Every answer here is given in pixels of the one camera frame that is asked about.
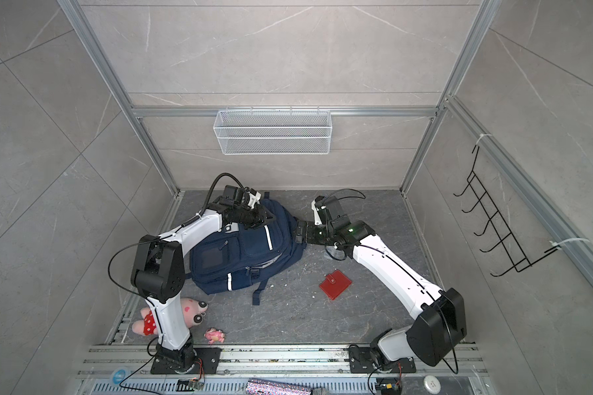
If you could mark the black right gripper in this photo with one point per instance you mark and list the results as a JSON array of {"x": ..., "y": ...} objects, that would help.
[{"x": 310, "y": 238}]

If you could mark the red wallet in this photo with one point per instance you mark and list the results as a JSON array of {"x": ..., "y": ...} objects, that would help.
[{"x": 335, "y": 284}]

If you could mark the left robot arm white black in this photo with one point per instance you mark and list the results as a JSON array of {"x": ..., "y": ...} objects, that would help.
[{"x": 158, "y": 273}]

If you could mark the black wire hook rack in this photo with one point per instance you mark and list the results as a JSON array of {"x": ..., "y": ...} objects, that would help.
[{"x": 496, "y": 224}]

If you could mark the small pink toy figure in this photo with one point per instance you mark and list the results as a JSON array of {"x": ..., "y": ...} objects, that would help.
[{"x": 215, "y": 336}]

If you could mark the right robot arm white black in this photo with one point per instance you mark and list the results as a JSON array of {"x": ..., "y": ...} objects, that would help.
[{"x": 439, "y": 316}]

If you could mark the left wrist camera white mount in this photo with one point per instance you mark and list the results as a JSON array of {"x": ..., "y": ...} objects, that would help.
[{"x": 253, "y": 199}]

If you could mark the glittery purple pouch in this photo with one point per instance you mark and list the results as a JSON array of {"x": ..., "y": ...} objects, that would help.
[{"x": 265, "y": 387}]

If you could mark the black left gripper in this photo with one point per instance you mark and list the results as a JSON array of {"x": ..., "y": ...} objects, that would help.
[{"x": 260, "y": 216}]

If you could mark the navy blue student backpack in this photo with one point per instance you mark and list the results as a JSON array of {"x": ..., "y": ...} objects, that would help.
[{"x": 239, "y": 259}]

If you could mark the pink plush pig toy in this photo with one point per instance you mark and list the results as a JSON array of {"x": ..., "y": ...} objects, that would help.
[{"x": 193, "y": 314}]

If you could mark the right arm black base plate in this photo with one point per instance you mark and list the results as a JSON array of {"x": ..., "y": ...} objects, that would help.
[{"x": 368, "y": 359}]

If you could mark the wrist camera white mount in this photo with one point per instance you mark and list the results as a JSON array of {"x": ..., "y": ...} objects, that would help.
[
  {"x": 317, "y": 208},
  {"x": 253, "y": 199}
]

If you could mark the white wire mesh basket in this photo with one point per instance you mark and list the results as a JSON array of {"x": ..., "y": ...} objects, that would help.
[{"x": 273, "y": 132}]

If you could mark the white round button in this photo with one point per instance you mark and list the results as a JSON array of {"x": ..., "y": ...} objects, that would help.
[{"x": 432, "y": 384}]

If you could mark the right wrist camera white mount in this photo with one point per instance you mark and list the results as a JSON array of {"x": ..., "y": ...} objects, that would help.
[{"x": 317, "y": 208}]

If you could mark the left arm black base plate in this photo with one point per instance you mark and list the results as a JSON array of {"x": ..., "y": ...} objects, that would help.
[{"x": 201, "y": 360}]

